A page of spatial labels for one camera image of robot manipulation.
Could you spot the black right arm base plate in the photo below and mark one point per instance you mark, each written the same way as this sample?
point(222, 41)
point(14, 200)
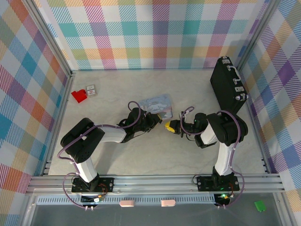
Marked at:
point(204, 183)

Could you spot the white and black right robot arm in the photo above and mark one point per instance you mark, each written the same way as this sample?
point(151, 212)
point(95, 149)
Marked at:
point(225, 160)

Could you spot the aluminium side rail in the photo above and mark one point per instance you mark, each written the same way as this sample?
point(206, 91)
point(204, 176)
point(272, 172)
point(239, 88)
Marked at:
point(259, 129)
point(63, 106)

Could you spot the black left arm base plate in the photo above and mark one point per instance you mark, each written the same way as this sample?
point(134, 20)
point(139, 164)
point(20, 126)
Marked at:
point(105, 184)

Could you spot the small card box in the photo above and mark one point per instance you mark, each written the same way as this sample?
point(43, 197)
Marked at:
point(91, 90)

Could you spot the black briefcase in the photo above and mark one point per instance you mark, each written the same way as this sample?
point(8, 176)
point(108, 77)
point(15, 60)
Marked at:
point(223, 89)

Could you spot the red plastic block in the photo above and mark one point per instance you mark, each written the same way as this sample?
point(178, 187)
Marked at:
point(78, 96)

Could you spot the green plastic block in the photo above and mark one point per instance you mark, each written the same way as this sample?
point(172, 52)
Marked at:
point(260, 206)

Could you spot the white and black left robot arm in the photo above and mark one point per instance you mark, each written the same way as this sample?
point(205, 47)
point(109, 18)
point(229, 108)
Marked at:
point(110, 134)

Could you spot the light blue cartoon pouch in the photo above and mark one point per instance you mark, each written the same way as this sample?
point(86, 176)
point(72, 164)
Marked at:
point(157, 102)

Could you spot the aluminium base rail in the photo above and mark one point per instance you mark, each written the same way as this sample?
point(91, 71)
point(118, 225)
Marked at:
point(152, 182)

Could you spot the aluminium frame post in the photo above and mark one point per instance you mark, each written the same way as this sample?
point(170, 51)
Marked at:
point(51, 35)
point(258, 35)

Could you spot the pink tag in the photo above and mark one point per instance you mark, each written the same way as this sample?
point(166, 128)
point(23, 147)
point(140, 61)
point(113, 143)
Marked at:
point(127, 204)
point(168, 203)

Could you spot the black controller board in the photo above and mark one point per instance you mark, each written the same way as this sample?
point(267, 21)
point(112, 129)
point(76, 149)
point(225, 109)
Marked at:
point(89, 199)
point(222, 199)

